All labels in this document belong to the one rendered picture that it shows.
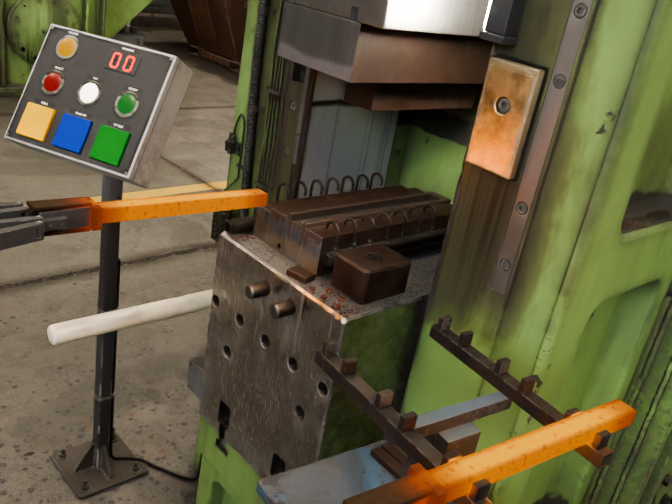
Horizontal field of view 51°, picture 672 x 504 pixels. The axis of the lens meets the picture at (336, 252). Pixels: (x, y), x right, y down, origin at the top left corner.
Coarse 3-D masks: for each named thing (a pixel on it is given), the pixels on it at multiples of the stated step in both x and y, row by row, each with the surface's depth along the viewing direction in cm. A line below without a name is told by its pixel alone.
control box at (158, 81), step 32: (64, 32) 157; (64, 64) 155; (96, 64) 153; (160, 64) 149; (32, 96) 156; (64, 96) 153; (96, 96) 151; (160, 96) 147; (96, 128) 150; (128, 128) 148; (160, 128) 150; (64, 160) 157; (96, 160) 148; (128, 160) 146
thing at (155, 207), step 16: (224, 192) 118; (240, 192) 119; (256, 192) 121; (32, 208) 95; (48, 208) 96; (96, 208) 100; (112, 208) 102; (128, 208) 104; (144, 208) 106; (160, 208) 108; (176, 208) 110; (192, 208) 112; (208, 208) 114; (224, 208) 116; (240, 208) 119; (96, 224) 101
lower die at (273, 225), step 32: (352, 192) 156; (384, 192) 156; (416, 192) 160; (256, 224) 140; (288, 224) 133; (320, 224) 131; (352, 224) 134; (384, 224) 137; (416, 224) 143; (288, 256) 134; (320, 256) 128
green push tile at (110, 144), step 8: (104, 128) 148; (112, 128) 148; (96, 136) 149; (104, 136) 148; (112, 136) 147; (120, 136) 147; (128, 136) 147; (96, 144) 148; (104, 144) 148; (112, 144) 147; (120, 144) 147; (96, 152) 148; (104, 152) 147; (112, 152) 147; (120, 152) 146; (104, 160) 147; (112, 160) 146; (120, 160) 146
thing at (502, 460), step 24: (600, 408) 89; (624, 408) 90; (528, 432) 82; (552, 432) 83; (576, 432) 84; (480, 456) 76; (504, 456) 77; (528, 456) 78; (552, 456) 82; (408, 480) 70; (432, 480) 71; (456, 480) 72
